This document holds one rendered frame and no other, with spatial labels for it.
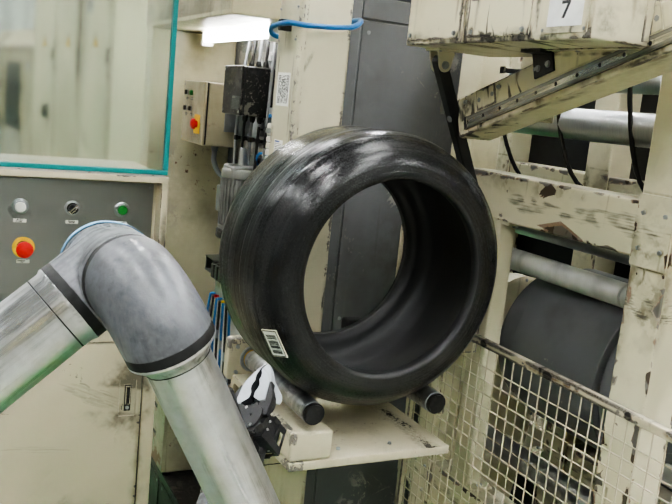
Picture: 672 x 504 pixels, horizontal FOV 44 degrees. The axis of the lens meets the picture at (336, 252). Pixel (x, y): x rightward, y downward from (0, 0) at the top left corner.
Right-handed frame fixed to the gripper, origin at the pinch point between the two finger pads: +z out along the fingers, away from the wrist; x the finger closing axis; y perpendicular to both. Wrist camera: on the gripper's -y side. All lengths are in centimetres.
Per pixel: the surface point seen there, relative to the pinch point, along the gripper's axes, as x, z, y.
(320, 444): -0.2, -0.4, 23.6
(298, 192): 9.6, 25.1, -17.6
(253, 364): -21.1, 20.2, 20.8
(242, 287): -5.3, 14.4, -7.0
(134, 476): -74, 14, 50
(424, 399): 14.8, 16.4, 34.4
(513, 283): 16, 89, 77
